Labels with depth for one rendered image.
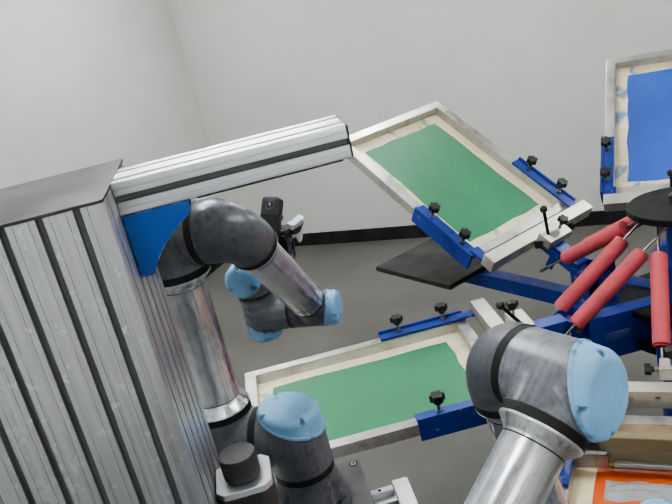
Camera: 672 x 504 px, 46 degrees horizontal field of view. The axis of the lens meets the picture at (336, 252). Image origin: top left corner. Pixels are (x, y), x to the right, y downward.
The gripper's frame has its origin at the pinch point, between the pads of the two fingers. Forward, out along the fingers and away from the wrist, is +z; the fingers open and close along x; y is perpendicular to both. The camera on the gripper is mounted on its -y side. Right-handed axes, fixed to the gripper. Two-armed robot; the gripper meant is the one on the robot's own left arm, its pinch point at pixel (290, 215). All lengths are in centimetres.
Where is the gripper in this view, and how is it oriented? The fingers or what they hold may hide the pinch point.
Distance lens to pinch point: 196.4
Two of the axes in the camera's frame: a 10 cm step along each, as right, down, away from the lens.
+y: 0.9, 9.2, 3.7
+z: 2.5, -3.8, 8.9
